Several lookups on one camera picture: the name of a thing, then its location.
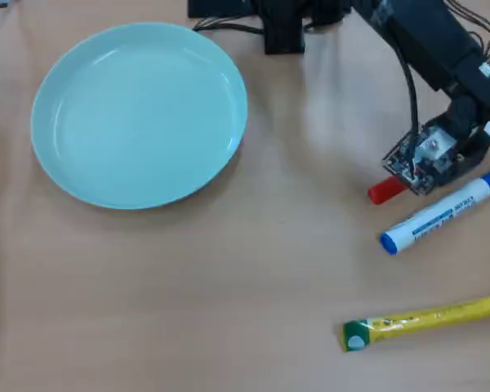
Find black base cables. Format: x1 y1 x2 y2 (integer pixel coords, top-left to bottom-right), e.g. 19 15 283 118
191 16 267 37

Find red pen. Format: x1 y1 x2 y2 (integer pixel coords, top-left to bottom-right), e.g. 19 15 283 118
367 114 490 205

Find dark arm wire bundle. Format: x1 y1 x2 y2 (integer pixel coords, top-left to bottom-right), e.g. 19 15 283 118
443 0 490 69

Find yellow stick packet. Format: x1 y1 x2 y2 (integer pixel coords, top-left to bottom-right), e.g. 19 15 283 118
341 292 490 354

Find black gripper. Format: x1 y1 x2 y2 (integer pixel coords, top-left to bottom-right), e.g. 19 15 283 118
430 83 490 187

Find light green plate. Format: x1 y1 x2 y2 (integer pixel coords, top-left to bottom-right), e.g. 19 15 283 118
30 22 249 211

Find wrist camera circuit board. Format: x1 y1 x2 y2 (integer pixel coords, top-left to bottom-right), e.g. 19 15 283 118
381 122 459 198

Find blue whiteboard marker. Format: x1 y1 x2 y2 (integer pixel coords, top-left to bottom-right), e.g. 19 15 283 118
379 163 490 256

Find black camera cable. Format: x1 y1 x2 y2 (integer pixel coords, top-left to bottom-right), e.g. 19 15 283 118
385 34 421 180

